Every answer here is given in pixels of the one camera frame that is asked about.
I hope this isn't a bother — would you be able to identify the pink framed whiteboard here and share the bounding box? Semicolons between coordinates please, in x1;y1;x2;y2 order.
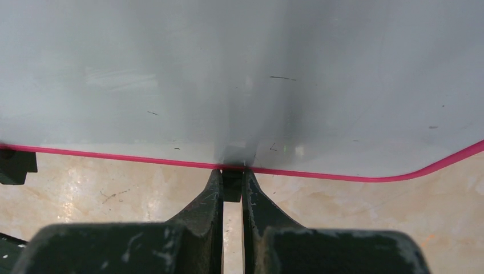
1;1;483;182

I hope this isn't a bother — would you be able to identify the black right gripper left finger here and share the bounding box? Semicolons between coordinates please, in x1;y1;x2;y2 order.
12;170;223;273

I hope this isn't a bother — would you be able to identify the black whiteboard clip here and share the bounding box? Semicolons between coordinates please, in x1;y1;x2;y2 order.
1;148;38;185
221;146;247;203

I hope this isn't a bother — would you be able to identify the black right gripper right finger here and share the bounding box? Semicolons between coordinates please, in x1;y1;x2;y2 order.
241;169;430;273

